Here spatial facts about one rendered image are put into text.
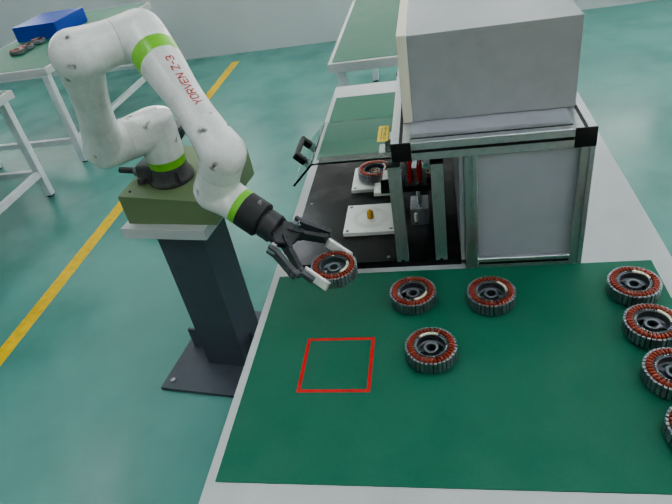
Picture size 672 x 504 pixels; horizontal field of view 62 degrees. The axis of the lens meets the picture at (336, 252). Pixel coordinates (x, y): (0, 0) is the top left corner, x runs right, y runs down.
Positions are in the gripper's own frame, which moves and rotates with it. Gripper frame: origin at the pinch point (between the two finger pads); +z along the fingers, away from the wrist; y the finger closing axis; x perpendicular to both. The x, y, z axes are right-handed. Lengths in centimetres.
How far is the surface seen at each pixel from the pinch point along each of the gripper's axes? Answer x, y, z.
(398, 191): 15.9, -17.9, 3.1
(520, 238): 16.3, -27.6, 34.4
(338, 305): -9.7, 1.2, 5.9
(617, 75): -55, -359, 76
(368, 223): -9.9, -30.3, -0.5
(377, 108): -31, -116, -29
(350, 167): -22, -62, -18
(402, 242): 2.1, -18.4, 10.7
